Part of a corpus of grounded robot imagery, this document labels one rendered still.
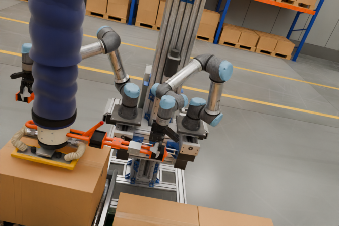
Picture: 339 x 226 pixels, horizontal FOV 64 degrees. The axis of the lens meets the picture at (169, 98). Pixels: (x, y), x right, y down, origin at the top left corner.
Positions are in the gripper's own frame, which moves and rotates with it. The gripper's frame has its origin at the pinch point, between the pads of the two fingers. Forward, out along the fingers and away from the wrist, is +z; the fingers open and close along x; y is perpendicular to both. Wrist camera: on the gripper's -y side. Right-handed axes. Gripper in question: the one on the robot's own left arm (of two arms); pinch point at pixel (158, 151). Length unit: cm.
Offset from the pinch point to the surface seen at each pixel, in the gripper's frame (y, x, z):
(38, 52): 64, 11, -49
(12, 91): 206, -202, 115
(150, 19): 80, -708, 88
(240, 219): -75, -19, 61
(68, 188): 43, 20, 21
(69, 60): 51, 8, -47
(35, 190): 61, 20, 29
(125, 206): 12, -9, 61
